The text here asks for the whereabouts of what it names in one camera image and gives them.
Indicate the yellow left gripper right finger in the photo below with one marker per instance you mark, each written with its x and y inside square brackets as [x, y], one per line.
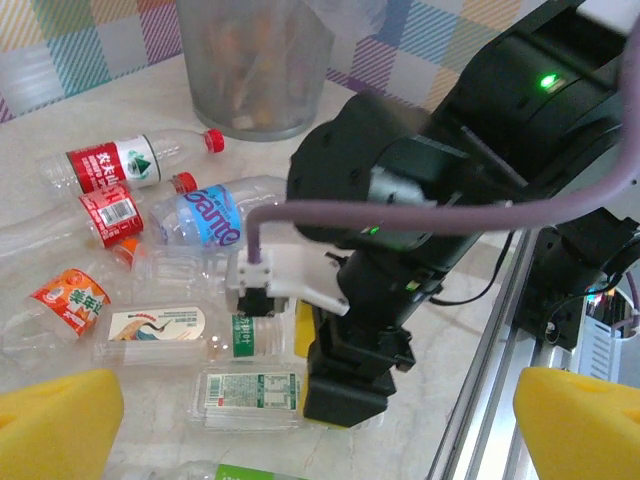
[585, 430]

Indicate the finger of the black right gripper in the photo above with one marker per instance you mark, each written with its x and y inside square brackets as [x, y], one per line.
[345, 400]
[303, 330]

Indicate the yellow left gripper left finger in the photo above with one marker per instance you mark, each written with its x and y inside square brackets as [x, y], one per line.
[55, 430]

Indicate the clear bottle green band label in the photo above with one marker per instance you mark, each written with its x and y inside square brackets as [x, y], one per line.
[250, 337]

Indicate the clear bottle white nutrition label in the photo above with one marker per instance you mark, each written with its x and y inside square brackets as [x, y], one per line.
[250, 395]

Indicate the clear bottle bright green label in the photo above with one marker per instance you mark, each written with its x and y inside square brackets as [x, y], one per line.
[250, 472]

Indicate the clear bottle orange label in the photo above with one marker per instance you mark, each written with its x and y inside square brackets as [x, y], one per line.
[70, 300]

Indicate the clear unlabelled plastic bottle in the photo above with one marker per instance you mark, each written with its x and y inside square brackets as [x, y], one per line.
[180, 272]

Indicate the clear bottle crane label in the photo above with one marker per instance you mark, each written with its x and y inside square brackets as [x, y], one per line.
[160, 325]

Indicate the blue label water bottle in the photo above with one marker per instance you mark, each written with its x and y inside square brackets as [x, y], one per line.
[210, 215]

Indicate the small red label bottle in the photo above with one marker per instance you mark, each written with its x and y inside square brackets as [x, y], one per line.
[110, 215]

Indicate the large red label water bottle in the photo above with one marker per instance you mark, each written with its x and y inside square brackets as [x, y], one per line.
[100, 165]

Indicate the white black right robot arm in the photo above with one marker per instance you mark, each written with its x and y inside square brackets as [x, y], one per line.
[560, 280]

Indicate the grey translucent waste bin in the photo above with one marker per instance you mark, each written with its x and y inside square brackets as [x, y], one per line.
[250, 75]

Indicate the right circuit board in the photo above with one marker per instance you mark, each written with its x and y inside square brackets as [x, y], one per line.
[602, 300]

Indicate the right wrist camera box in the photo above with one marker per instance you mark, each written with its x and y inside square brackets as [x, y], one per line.
[300, 280]

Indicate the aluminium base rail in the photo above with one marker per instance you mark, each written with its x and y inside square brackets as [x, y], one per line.
[480, 400]

